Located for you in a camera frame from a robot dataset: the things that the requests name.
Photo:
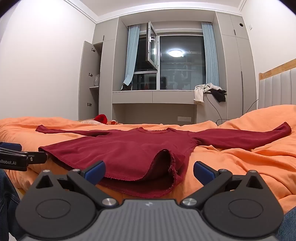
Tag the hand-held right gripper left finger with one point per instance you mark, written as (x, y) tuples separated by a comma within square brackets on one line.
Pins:
[(96, 172)]

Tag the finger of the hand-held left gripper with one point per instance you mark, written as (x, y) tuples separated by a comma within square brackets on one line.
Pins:
[(37, 157), (11, 146)]

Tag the white wall socket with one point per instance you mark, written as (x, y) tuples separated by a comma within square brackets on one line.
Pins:
[(185, 119)]

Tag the grey closed wardrobe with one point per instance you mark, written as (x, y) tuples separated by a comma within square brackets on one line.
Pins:
[(231, 69)]

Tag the large window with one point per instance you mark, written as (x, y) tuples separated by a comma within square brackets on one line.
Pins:
[(180, 74)]

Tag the light blue sheer curtain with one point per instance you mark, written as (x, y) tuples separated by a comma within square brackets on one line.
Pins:
[(131, 58)]

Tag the dark bag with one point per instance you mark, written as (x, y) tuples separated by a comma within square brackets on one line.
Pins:
[(126, 87)]

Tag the dark red long-sleeve shirt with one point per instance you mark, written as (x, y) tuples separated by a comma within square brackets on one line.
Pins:
[(129, 148)]

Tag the open window sash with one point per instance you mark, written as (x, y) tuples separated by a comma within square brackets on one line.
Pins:
[(152, 46)]

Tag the black garment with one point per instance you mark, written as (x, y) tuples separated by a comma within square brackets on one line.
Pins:
[(219, 96)]

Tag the grey wardrobe with open door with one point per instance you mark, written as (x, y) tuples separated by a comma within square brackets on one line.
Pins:
[(106, 81)]

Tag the plastic bag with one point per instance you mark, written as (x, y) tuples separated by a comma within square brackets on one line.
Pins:
[(96, 81)]

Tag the orange blanket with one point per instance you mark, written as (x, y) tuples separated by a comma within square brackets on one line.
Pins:
[(242, 166)]

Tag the floral bed sheet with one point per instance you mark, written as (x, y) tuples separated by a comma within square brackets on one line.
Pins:
[(111, 122)]

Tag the blue pleated curtain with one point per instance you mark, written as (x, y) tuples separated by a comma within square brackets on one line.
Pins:
[(210, 58)]

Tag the person's left leg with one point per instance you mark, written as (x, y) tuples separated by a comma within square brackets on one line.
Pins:
[(7, 208)]

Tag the person's leg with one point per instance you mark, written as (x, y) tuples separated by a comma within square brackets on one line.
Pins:
[(289, 224), (7, 208)]

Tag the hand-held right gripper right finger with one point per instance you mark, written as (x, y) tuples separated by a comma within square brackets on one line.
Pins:
[(204, 172)]

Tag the red plush item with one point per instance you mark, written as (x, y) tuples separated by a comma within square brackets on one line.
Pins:
[(101, 118)]

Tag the person's right leg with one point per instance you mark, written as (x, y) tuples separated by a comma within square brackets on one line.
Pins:
[(289, 224)]

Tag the grey built-in window desk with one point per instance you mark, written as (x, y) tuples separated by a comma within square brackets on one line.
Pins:
[(138, 96)]

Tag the white garment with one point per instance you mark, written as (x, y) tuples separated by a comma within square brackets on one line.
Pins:
[(198, 95)]

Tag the grey padded wooden headboard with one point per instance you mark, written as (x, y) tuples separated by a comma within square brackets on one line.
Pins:
[(277, 88)]

